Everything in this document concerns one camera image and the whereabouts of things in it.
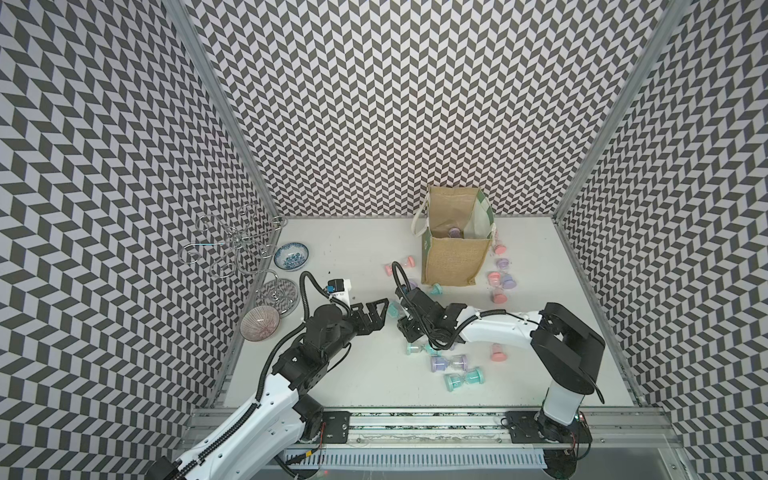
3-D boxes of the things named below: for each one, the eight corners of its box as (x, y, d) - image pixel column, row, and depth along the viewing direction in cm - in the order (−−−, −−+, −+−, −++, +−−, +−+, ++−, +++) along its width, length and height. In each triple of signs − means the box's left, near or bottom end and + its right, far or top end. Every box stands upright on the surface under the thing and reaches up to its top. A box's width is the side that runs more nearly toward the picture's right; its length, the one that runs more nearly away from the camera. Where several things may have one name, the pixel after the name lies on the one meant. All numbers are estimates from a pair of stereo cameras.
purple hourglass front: (431, 372, 83) (432, 370, 81) (429, 359, 85) (430, 356, 83) (466, 370, 83) (468, 367, 81) (464, 357, 85) (465, 354, 83)
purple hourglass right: (504, 290, 99) (507, 285, 97) (495, 263, 106) (497, 258, 104) (515, 289, 99) (517, 284, 97) (504, 262, 106) (507, 257, 104)
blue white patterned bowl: (276, 271, 105) (271, 263, 101) (282, 251, 111) (278, 242, 107) (308, 271, 105) (304, 263, 101) (312, 251, 111) (309, 242, 107)
